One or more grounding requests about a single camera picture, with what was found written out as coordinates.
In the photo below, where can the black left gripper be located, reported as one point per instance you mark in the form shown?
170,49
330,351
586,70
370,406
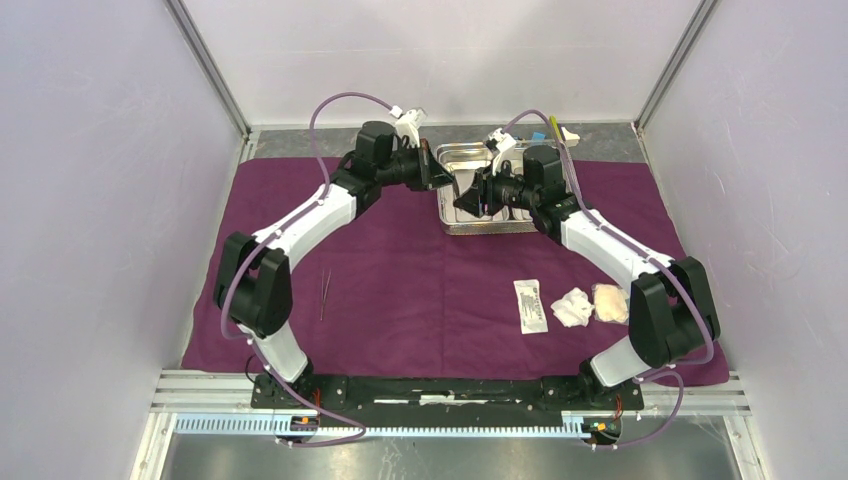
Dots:
431,174

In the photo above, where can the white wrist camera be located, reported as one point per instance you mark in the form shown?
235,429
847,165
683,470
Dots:
409,122
500,144

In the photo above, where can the maroon cloth wrap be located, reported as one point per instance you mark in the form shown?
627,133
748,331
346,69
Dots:
407,299

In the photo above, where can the aluminium frame rail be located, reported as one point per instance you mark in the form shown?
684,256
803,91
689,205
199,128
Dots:
192,401
222,136

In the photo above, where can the steel forceps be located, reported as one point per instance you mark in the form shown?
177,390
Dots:
325,286

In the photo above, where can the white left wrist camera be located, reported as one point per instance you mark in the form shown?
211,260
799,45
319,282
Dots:
409,122

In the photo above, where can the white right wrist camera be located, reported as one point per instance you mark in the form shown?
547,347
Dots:
500,144

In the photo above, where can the white plastic block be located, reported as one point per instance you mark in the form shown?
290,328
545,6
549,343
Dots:
570,139

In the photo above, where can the green suture packet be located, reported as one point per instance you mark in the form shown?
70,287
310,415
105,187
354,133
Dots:
532,316

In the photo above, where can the aluminium frame rail left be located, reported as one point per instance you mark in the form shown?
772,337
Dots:
222,136

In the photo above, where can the steel two-compartment tray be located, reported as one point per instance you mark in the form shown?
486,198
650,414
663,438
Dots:
464,218

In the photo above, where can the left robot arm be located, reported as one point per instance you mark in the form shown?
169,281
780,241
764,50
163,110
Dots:
253,288

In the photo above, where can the white gauze pad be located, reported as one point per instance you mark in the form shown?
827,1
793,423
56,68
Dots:
611,304

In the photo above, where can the aluminium frame post right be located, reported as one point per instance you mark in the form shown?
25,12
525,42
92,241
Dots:
679,55

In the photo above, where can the yellow-green plastic block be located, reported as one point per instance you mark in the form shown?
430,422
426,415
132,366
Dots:
555,129

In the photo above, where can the white gauze packet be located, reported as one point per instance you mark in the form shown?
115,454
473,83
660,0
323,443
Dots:
574,309

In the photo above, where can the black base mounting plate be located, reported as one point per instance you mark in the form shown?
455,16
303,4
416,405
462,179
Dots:
386,402

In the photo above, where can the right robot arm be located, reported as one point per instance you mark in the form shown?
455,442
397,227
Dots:
672,316

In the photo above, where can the aluminium front frame rail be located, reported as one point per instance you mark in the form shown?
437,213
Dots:
192,401

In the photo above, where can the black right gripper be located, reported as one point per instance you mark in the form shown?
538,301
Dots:
484,191

